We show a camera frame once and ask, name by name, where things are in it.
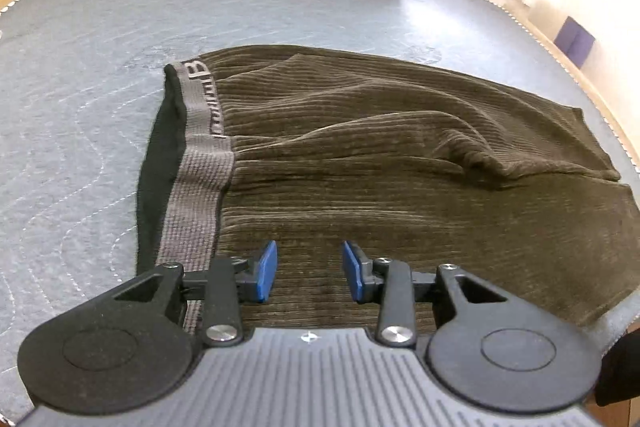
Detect grey quilted mattress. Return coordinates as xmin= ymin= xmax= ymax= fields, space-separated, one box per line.
xmin=0 ymin=0 xmax=640 ymax=414

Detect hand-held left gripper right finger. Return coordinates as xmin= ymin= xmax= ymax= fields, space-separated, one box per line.
xmin=341 ymin=241 xmax=511 ymax=349

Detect brown corduroy pants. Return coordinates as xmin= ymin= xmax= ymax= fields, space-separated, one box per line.
xmin=136 ymin=46 xmax=640 ymax=343

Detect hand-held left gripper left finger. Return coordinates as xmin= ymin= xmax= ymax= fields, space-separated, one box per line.
xmin=107 ymin=241 xmax=279 ymax=349

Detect purple foam block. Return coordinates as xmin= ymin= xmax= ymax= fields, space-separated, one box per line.
xmin=555 ymin=18 xmax=597 ymax=70

